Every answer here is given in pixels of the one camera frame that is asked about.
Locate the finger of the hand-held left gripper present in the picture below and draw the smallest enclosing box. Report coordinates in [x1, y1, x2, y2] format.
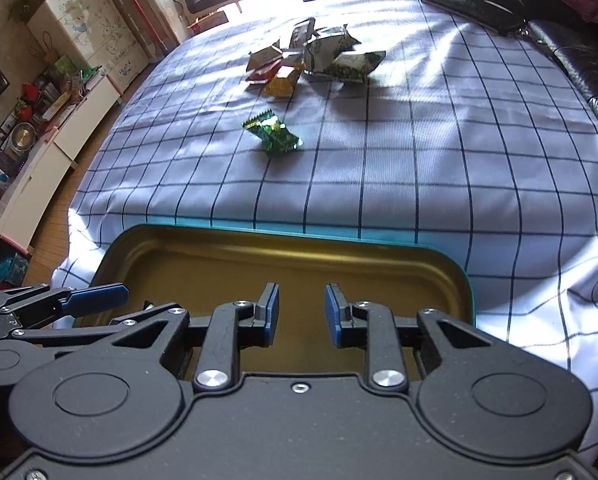
[9, 301, 184, 357]
[0, 283, 131, 331]

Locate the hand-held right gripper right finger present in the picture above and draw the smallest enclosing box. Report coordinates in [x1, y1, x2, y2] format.
[325, 283, 496, 394]

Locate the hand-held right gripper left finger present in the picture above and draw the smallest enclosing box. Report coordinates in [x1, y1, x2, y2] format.
[110, 282, 280, 394]

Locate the gold metal tin teal rim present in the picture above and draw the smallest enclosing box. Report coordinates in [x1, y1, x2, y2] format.
[74, 224, 476, 381]

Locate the green foil candy packet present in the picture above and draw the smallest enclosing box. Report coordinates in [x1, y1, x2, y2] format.
[242, 112, 304, 156]

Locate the yellow snack packet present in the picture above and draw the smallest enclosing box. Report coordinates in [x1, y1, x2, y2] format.
[262, 66, 303, 99]

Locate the red and grey snack packet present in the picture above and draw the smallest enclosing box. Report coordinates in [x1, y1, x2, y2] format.
[244, 65, 280, 85]

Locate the green patterned snack packet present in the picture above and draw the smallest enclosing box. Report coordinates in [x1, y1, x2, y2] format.
[328, 50, 386, 83]

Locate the beige gold snack packet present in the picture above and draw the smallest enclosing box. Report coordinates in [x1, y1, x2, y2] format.
[247, 44, 286, 73]

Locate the white green snack packet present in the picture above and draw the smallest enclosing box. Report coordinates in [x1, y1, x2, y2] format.
[304, 24, 362, 77]

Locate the grey white snack packet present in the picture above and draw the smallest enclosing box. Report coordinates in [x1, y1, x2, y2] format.
[288, 16, 318, 55]

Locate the white low sideboard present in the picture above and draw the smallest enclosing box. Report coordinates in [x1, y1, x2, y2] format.
[0, 72, 122, 281]

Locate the blue checked white cloth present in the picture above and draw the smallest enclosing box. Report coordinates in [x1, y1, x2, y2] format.
[51, 0, 598, 476]

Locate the clutter on sideboard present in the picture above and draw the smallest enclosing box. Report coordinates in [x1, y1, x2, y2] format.
[0, 55, 104, 201]

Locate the white cabinet with cartoon drawings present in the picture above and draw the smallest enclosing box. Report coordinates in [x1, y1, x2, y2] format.
[26, 0, 150, 95]

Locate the red stick vacuum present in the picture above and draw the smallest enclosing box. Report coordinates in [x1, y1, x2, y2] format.
[110, 0, 170, 58]

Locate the black leather sofa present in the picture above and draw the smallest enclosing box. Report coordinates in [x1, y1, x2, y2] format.
[366, 0, 598, 148]

